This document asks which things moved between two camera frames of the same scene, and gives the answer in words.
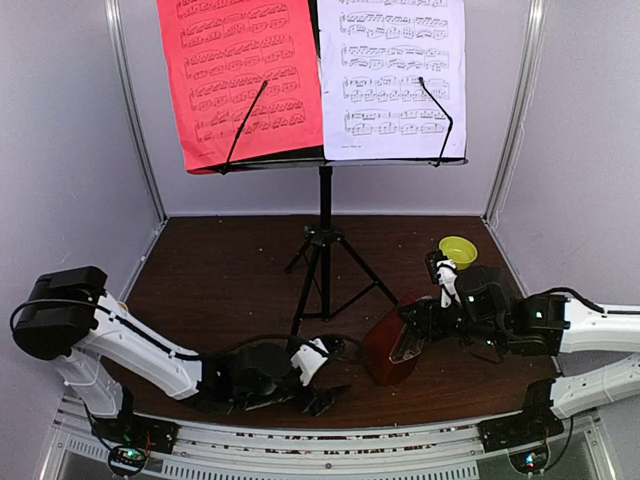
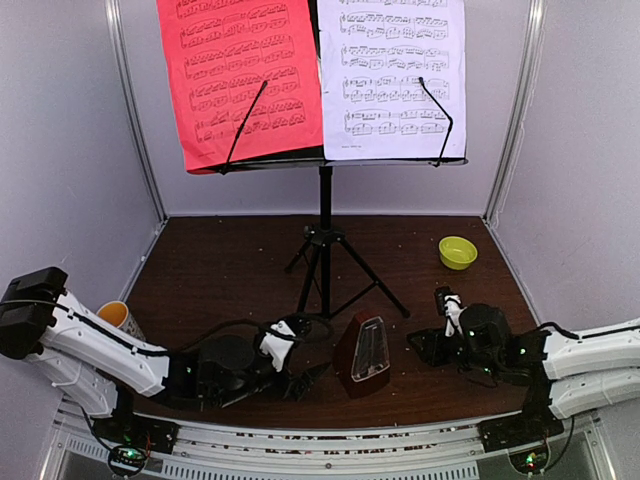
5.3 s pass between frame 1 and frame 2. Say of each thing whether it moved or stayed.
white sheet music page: stayed
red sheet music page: stayed
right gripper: moved
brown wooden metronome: moved
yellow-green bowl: stayed
